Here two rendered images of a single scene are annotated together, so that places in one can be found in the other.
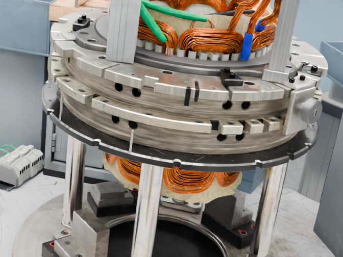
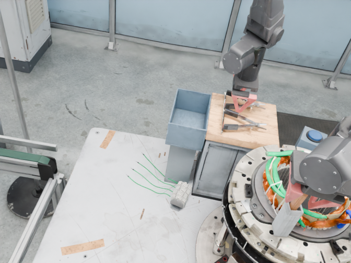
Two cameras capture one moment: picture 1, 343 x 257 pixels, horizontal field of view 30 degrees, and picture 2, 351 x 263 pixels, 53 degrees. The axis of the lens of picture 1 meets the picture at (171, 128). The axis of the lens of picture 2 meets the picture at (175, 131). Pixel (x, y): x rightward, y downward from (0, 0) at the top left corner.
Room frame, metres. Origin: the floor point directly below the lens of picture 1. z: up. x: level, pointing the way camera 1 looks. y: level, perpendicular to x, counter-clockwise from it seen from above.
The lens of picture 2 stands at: (0.23, 0.34, 1.71)
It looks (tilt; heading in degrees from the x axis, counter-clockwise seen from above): 43 degrees down; 356
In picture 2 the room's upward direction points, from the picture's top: 10 degrees clockwise
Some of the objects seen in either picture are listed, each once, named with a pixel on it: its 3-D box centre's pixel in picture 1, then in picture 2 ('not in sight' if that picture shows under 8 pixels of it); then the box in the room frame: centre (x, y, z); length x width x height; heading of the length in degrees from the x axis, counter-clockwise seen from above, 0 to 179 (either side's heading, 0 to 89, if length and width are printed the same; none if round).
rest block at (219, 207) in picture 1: (230, 201); not in sight; (0.80, -0.10, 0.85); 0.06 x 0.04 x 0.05; 44
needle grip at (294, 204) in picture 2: not in sight; (297, 200); (0.63, 0.06, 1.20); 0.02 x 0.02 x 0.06
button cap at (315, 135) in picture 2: not in sight; (315, 135); (1.00, -0.13, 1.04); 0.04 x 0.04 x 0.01
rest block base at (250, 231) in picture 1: (232, 225); not in sight; (0.80, -0.11, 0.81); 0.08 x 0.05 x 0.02; 44
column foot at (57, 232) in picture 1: (71, 226); (219, 243); (0.75, 0.12, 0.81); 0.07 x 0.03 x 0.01; 170
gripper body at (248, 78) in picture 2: not in sight; (248, 70); (1.05, 0.11, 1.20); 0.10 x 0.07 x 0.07; 174
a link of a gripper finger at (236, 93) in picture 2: not in sight; (242, 96); (1.02, 0.11, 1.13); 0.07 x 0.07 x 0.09; 84
